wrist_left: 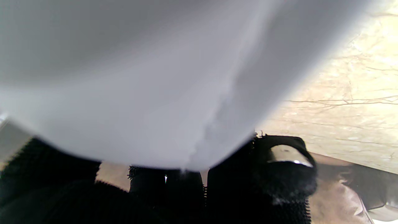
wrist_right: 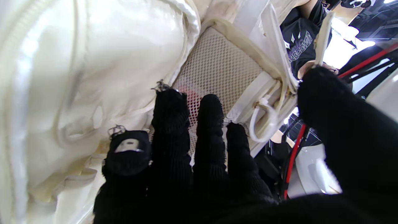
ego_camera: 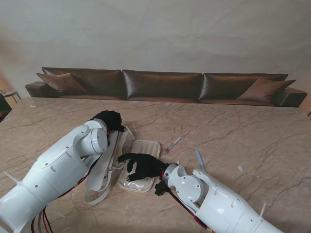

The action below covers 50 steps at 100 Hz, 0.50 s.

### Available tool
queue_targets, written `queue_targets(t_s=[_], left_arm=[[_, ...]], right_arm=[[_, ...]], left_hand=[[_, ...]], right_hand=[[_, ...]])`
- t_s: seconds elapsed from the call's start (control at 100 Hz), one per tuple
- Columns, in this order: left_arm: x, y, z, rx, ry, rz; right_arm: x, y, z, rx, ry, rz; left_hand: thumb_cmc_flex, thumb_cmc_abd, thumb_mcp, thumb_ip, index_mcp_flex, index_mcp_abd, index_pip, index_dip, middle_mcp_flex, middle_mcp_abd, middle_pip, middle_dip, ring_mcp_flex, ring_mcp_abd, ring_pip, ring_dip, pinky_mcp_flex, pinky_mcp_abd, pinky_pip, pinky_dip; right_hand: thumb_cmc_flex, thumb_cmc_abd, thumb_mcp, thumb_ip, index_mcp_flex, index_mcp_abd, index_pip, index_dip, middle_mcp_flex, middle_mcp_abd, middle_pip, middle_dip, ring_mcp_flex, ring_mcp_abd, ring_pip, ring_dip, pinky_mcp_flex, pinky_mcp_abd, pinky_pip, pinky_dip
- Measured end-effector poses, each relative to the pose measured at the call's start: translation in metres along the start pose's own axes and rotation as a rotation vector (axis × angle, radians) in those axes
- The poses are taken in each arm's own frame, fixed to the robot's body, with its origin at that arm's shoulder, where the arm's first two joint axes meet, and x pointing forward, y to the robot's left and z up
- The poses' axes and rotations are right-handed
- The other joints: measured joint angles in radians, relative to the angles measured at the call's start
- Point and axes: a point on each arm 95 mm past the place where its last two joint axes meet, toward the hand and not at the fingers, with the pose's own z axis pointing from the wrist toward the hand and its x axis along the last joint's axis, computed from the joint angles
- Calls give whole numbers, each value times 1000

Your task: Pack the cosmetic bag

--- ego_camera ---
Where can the brown leather cushion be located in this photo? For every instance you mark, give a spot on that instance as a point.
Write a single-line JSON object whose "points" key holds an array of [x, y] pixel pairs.
{"points": [[264, 91], [63, 83]]}

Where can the dark chair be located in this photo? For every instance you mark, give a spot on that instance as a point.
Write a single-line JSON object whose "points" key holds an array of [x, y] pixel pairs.
{"points": [[5, 106]]}

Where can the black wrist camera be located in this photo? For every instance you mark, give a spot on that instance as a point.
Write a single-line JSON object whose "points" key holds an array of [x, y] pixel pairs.
{"points": [[161, 189]]}

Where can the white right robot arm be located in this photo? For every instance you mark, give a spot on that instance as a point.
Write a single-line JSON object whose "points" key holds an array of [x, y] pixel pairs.
{"points": [[218, 206]]}

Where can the cream fabric cosmetics bag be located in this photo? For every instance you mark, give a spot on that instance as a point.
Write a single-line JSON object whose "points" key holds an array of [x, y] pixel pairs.
{"points": [[145, 148]]}

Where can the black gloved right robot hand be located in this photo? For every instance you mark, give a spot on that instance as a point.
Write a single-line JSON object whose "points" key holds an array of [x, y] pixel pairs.
{"points": [[145, 166]]}

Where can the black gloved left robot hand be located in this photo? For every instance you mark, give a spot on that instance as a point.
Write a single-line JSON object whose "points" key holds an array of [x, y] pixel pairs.
{"points": [[110, 120]]}

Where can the brown leather sofa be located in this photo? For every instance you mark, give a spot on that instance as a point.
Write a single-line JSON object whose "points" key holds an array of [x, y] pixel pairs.
{"points": [[161, 83]]}

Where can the small side table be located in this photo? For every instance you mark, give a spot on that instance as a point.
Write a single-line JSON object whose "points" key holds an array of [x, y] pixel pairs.
{"points": [[11, 93]]}

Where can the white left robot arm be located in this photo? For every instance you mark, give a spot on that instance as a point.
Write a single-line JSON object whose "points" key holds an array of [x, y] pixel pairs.
{"points": [[53, 170]]}

